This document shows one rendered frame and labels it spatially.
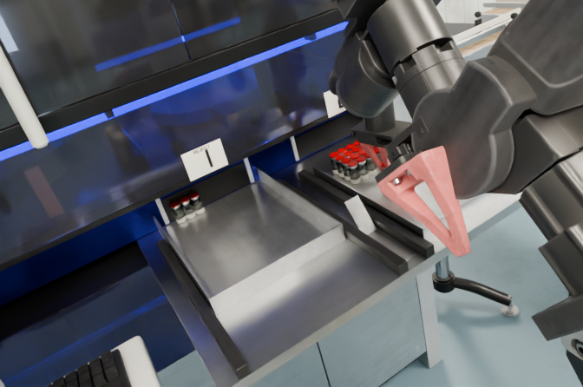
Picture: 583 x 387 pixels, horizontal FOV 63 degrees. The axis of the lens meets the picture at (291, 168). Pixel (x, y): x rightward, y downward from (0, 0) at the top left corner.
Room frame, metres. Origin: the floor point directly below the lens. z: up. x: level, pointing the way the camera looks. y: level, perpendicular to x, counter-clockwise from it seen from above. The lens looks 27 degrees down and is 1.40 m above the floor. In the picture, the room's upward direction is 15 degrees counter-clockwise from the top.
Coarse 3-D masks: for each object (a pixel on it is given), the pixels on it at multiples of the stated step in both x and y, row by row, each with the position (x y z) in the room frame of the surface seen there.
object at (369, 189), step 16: (320, 176) 0.91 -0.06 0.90; (336, 176) 0.93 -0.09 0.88; (352, 192) 0.80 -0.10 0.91; (368, 192) 0.83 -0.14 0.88; (416, 192) 0.78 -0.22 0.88; (384, 208) 0.71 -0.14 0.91; (400, 208) 0.74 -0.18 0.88; (432, 208) 0.72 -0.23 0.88; (464, 208) 0.66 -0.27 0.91; (480, 208) 0.68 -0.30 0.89; (400, 224) 0.68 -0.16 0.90; (416, 224) 0.64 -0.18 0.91; (432, 240) 0.63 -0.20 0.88
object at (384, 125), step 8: (392, 104) 0.82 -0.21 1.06; (384, 112) 0.81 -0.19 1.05; (392, 112) 0.82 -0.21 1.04; (368, 120) 0.83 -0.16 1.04; (376, 120) 0.81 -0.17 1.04; (384, 120) 0.81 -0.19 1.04; (392, 120) 0.82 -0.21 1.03; (352, 128) 0.86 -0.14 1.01; (360, 128) 0.85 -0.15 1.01; (368, 128) 0.83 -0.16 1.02; (376, 128) 0.82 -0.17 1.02; (384, 128) 0.81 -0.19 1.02; (392, 128) 0.81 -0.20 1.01; (400, 128) 0.81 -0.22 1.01; (384, 136) 0.80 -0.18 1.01; (392, 136) 0.78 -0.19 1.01
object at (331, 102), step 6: (324, 96) 1.00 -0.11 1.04; (330, 96) 1.01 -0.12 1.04; (336, 96) 1.01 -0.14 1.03; (330, 102) 1.01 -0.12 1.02; (336, 102) 1.01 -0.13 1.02; (330, 108) 1.01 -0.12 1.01; (336, 108) 1.01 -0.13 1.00; (342, 108) 1.02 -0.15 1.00; (330, 114) 1.00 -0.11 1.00; (336, 114) 1.01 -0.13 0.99
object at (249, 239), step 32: (256, 192) 0.95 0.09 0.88; (288, 192) 0.87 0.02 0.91; (192, 224) 0.89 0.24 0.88; (224, 224) 0.85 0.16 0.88; (256, 224) 0.82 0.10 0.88; (288, 224) 0.79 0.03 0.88; (320, 224) 0.76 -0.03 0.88; (192, 256) 0.77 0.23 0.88; (224, 256) 0.74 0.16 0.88; (256, 256) 0.72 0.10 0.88; (288, 256) 0.65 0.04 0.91; (224, 288) 0.65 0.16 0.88; (256, 288) 0.62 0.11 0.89
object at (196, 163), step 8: (208, 144) 0.89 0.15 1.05; (216, 144) 0.89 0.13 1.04; (192, 152) 0.87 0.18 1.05; (200, 152) 0.88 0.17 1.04; (208, 152) 0.89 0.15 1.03; (216, 152) 0.89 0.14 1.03; (224, 152) 0.90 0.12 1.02; (184, 160) 0.87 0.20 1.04; (192, 160) 0.87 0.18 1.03; (200, 160) 0.88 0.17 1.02; (216, 160) 0.89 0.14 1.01; (224, 160) 0.90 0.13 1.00; (192, 168) 0.87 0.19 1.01; (200, 168) 0.88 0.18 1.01; (208, 168) 0.88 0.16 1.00; (216, 168) 0.89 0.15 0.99; (192, 176) 0.87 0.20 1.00; (200, 176) 0.87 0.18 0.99
